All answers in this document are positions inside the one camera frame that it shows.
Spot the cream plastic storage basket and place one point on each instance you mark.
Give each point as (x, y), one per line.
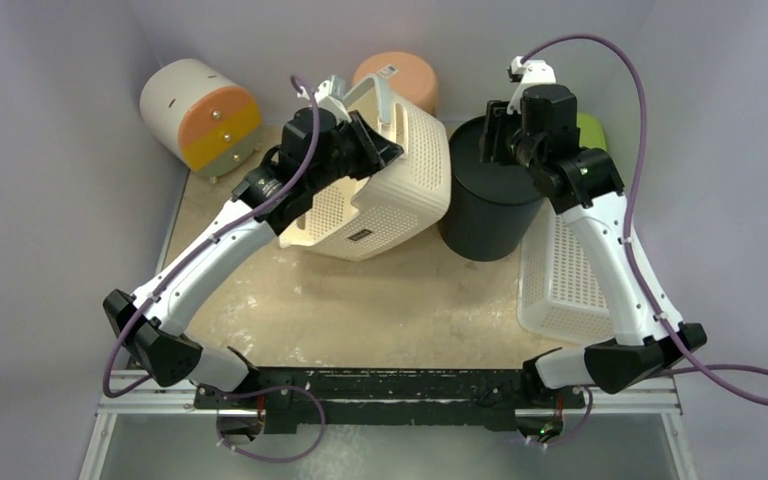
(358, 219)

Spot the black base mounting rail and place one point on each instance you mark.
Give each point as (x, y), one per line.
(498, 400)

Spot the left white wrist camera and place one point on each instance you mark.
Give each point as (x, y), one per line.
(329, 96)

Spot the tall black cylindrical bin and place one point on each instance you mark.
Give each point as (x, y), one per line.
(491, 205)

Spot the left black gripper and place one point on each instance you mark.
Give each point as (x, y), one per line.
(375, 150)

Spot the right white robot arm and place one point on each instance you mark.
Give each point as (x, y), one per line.
(649, 334)

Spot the aluminium table frame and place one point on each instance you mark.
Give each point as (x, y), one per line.
(417, 305)

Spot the large orange plastic bucket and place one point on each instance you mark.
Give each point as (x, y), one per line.
(408, 75)

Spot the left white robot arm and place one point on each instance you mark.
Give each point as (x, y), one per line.
(151, 322)

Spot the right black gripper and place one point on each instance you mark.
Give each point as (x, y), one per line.
(496, 134)

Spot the green white perforated basket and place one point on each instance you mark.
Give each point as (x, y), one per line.
(559, 296)

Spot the white orange cylindrical container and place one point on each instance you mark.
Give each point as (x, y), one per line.
(208, 121)

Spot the green plastic tub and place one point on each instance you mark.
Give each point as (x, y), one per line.
(592, 134)

